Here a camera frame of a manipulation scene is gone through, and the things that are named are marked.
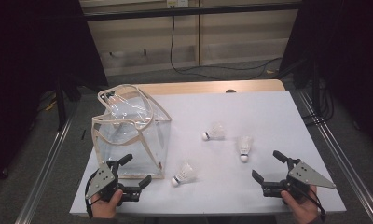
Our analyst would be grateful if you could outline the long beige desk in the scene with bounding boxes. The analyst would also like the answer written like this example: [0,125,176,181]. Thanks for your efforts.
[78,0,302,22]

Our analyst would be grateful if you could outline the person's left hand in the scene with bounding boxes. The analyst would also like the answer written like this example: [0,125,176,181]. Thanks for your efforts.
[90,189,124,219]

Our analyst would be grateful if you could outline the aluminium floor rail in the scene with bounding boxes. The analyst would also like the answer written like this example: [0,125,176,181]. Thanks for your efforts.
[297,90,373,224]
[15,108,76,224]

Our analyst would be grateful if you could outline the white table cover sheet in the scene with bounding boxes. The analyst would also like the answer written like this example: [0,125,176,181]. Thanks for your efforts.
[69,90,347,217]

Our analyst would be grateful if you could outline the bundle of black floor cables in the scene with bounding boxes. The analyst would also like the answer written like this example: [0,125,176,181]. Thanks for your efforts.
[302,77,336,127]

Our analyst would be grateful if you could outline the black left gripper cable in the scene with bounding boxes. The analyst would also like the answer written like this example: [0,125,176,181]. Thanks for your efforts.
[84,169,100,218]

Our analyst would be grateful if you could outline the black curtain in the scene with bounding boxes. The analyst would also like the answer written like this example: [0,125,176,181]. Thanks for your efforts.
[279,0,373,153]
[0,0,109,188]

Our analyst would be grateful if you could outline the transparent bag with beige trim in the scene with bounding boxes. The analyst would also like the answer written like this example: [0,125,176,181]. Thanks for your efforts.
[90,83,173,180]

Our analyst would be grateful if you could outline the black metal stand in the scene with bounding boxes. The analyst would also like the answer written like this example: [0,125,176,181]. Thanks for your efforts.
[54,76,68,133]

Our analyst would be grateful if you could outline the white wall socket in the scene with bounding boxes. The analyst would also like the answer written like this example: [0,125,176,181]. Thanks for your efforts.
[166,0,189,8]

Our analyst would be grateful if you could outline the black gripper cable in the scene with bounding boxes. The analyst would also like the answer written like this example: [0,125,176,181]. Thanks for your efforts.
[84,169,100,218]
[295,183,327,218]

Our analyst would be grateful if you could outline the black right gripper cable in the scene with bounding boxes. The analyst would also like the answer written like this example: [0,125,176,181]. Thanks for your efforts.
[295,183,327,218]

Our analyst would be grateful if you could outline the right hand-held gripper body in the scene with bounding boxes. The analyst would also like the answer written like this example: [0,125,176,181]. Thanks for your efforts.
[260,158,337,203]

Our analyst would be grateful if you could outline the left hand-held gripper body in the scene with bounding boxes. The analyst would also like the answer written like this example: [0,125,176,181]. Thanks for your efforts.
[85,159,143,203]

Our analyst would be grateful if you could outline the person's right hand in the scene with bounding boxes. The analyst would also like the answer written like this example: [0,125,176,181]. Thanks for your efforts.
[280,185,320,224]

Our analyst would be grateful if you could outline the black wall power cable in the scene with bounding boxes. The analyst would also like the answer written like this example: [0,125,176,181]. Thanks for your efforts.
[170,14,283,81]

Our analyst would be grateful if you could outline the white feather shuttlecock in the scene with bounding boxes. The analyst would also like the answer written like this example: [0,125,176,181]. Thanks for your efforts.
[236,135,254,163]
[201,123,227,142]
[171,161,198,188]

